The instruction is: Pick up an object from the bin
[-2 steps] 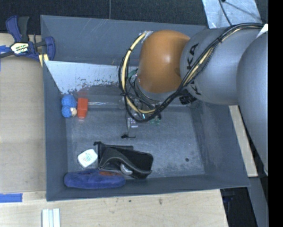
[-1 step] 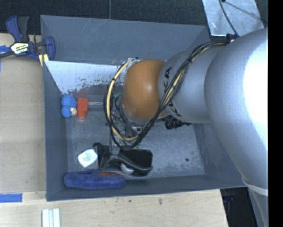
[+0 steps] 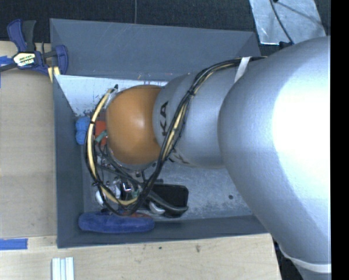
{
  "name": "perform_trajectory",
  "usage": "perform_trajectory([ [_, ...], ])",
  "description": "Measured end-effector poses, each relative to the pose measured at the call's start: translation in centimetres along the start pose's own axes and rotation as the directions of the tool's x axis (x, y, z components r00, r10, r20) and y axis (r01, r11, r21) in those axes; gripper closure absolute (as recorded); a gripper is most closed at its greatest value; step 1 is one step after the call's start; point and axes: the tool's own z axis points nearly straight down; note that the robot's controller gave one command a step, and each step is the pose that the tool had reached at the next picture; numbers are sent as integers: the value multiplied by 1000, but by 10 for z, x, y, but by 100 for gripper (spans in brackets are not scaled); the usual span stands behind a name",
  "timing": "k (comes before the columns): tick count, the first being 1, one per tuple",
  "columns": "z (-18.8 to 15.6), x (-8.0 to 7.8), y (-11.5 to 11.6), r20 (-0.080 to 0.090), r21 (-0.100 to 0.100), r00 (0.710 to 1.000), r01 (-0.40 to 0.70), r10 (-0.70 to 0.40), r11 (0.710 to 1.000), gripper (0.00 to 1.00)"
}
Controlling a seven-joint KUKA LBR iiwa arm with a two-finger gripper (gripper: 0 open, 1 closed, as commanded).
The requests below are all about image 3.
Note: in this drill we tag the red-orange block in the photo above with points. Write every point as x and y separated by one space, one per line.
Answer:
100 127

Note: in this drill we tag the light blue toy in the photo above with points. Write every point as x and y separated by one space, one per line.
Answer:
81 127

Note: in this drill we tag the pale wood board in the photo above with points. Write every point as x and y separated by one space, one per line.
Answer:
25 144

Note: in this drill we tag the grey metal bin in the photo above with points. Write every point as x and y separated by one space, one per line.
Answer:
133 48

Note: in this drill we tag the black cylinder on white bracket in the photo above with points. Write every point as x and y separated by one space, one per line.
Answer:
116 192

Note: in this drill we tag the dark blue cloth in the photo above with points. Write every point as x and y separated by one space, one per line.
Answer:
113 223

